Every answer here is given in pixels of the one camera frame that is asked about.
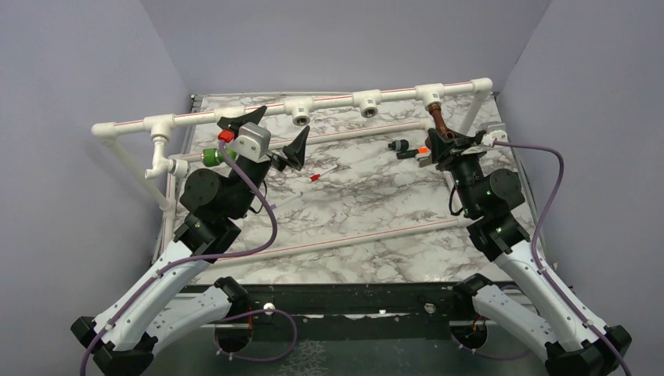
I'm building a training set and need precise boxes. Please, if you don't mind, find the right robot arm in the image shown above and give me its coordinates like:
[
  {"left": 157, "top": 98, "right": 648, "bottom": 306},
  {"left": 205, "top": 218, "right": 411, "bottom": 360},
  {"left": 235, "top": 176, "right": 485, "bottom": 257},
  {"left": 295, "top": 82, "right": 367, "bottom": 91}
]
[{"left": 428, "top": 128, "right": 632, "bottom": 375}]

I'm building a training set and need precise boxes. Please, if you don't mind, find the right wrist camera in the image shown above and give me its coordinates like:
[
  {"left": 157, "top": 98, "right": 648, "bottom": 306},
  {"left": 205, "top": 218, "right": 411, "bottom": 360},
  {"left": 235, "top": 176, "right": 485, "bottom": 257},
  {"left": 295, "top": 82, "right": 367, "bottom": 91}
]
[{"left": 475, "top": 121, "right": 509, "bottom": 147}]

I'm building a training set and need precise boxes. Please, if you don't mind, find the red capped white pen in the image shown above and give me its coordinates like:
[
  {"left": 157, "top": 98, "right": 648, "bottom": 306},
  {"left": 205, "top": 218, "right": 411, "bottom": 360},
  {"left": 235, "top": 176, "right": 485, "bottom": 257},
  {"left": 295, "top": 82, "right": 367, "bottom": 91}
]
[{"left": 310, "top": 164, "right": 338, "bottom": 183}]

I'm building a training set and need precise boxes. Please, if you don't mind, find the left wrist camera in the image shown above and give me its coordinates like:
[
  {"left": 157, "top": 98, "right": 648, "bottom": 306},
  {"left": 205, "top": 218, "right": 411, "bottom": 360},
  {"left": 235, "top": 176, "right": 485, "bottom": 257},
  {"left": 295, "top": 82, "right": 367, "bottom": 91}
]
[{"left": 229, "top": 123, "right": 271, "bottom": 163}]

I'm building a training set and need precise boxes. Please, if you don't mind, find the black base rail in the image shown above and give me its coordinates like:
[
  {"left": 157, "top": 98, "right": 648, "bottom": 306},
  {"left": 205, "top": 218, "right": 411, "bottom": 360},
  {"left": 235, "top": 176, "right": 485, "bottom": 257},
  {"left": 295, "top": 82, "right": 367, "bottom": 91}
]
[{"left": 140, "top": 277, "right": 484, "bottom": 352}]

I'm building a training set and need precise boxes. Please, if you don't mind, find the black grey faucet part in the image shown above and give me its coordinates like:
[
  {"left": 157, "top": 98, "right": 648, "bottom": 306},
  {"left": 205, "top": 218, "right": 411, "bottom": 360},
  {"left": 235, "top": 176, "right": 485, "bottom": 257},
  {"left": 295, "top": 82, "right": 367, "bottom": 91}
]
[{"left": 388, "top": 139, "right": 410, "bottom": 152}]

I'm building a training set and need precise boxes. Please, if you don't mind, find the brown water faucet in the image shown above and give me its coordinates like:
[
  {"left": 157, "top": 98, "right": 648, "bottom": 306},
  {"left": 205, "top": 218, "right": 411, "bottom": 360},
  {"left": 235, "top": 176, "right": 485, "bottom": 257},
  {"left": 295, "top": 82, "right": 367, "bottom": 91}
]
[{"left": 428, "top": 103, "right": 455, "bottom": 139}]

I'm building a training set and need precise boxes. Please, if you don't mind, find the white water faucet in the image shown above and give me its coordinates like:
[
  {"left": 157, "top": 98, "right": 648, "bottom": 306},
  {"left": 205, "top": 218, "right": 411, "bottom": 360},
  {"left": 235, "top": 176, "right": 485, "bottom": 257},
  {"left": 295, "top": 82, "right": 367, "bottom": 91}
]
[{"left": 144, "top": 136, "right": 175, "bottom": 179}]

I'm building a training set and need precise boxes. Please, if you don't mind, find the green water faucet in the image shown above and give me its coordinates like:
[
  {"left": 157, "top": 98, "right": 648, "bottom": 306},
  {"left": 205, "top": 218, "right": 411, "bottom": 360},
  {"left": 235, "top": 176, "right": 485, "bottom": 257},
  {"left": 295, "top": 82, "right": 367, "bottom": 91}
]
[{"left": 200, "top": 148, "right": 237, "bottom": 168}]

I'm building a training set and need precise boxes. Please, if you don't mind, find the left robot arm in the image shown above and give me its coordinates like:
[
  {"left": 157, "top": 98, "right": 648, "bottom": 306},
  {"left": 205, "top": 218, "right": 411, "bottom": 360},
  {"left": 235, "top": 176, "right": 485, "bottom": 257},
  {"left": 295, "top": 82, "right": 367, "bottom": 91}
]
[{"left": 70, "top": 107, "right": 310, "bottom": 375}]

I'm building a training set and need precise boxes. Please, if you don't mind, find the black orange marker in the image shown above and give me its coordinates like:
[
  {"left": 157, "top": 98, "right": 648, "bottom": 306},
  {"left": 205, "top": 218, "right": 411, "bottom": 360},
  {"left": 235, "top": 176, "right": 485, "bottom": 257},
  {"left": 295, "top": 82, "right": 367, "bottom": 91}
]
[{"left": 396, "top": 147, "right": 429, "bottom": 160}]

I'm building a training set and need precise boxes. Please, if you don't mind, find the purple capped white pen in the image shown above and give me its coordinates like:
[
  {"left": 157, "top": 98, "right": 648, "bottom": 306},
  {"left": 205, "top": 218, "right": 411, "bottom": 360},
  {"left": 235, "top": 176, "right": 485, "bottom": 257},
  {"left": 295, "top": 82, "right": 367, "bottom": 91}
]
[{"left": 270, "top": 191, "right": 303, "bottom": 210}]

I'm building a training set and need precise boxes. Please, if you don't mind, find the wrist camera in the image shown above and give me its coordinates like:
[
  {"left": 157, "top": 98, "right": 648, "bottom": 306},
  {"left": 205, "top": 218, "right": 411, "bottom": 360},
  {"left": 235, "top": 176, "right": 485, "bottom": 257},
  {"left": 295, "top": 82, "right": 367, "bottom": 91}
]
[
  {"left": 229, "top": 123, "right": 271, "bottom": 163},
  {"left": 475, "top": 121, "right": 509, "bottom": 147}
]

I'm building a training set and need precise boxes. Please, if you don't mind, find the grey metal handle piece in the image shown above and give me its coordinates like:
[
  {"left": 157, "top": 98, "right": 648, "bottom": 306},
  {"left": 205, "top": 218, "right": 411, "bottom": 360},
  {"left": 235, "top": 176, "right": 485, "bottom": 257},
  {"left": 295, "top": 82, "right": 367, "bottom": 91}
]
[{"left": 417, "top": 156, "right": 431, "bottom": 168}]

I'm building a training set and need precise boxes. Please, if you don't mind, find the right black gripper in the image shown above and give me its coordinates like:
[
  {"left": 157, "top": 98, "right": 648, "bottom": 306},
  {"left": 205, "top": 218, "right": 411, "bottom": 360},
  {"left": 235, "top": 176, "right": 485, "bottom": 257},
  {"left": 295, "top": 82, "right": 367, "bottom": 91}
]
[{"left": 430, "top": 126, "right": 487, "bottom": 216}]

